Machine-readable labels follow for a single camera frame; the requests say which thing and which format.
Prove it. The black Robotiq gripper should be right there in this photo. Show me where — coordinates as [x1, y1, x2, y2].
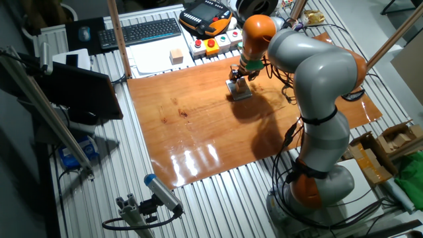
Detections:
[229, 63, 260, 86]

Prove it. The silver pocket scale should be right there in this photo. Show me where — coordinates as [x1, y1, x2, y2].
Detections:
[225, 79, 253, 101]

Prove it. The green wrist flange plate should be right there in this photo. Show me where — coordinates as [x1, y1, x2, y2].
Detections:
[245, 59, 265, 72]

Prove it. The white box green button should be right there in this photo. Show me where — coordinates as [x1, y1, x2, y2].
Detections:
[214, 33, 231, 54]

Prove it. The yellow box red button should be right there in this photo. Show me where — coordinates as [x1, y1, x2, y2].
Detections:
[203, 38, 221, 57]

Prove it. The white box small red button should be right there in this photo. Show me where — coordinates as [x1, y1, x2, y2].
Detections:
[226, 28, 244, 48]

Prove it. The white box large red button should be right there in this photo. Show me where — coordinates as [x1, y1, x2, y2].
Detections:
[189, 38, 208, 60]

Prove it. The large wooden cube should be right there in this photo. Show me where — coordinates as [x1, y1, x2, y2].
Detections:
[169, 48, 184, 65]

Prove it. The glossy wooden board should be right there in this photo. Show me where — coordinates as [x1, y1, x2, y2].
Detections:
[127, 32, 383, 190]

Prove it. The black orange teach pendant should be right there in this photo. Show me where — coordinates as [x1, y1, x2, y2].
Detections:
[178, 0, 233, 37]

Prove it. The black filament spool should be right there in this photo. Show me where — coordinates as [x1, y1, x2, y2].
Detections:
[236, 0, 280, 22]

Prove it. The white paper sheet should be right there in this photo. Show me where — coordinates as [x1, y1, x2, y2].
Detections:
[127, 34, 196, 76]

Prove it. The golden snack bag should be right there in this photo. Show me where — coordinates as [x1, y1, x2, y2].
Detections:
[302, 9, 327, 26]

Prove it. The black computer keyboard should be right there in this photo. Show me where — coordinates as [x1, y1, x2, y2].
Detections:
[97, 17, 182, 50]

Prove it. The black flat monitor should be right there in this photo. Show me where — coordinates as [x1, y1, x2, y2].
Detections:
[32, 61, 124, 120]

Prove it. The white box device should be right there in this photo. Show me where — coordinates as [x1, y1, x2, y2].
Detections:
[52, 48, 92, 71]

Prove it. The cardboard box yellow tape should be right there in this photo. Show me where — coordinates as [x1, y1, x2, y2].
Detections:
[342, 131, 399, 186]

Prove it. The grey computer mouse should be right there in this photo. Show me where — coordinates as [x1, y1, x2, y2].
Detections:
[78, 26, 91, 42]

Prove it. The white flat panel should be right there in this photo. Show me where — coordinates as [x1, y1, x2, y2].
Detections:
[336, 158, 386, 216]

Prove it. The open cardboard box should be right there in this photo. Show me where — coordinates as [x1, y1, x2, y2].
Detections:
[376, 119, 423, 156]

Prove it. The black mouse pad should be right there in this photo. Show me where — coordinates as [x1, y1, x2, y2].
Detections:
[65, 17, 106, 56]

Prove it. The beige cardboard panel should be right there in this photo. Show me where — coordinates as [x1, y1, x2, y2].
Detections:
[391, 38, 423, 107]

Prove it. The white round bin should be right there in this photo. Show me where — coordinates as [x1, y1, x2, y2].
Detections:
[20, 2, 79, 44]

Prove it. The blue white packet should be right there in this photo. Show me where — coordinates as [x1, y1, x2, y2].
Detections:
[58, 135, 100, 170]

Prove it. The long aluminium strut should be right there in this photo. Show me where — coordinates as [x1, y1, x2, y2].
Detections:
[0, 46, 95, 179]

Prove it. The white paper roll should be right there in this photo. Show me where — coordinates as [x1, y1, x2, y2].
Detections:
[379, 178, 416, 212]

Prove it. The silver webcam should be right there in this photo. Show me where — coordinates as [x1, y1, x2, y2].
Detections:
[38, 41, 54, 75]

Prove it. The green cloth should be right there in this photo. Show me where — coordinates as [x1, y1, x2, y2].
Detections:
[395, 160, 423, 211]

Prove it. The frame post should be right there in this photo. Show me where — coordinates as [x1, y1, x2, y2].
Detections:
[289, 0, 308, 20]
[106, 0, 133, 79]
[365, 2, 423, 70]

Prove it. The silver depth camera blue end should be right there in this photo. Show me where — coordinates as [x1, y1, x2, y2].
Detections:
[143, 173, 184, 214]

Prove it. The aluminium profile camera mount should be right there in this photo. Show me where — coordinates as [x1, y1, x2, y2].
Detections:
[115, 194, 156, 238]

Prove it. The black camera cable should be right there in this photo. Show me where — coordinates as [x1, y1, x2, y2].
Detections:
[101, 206, 184, 231]

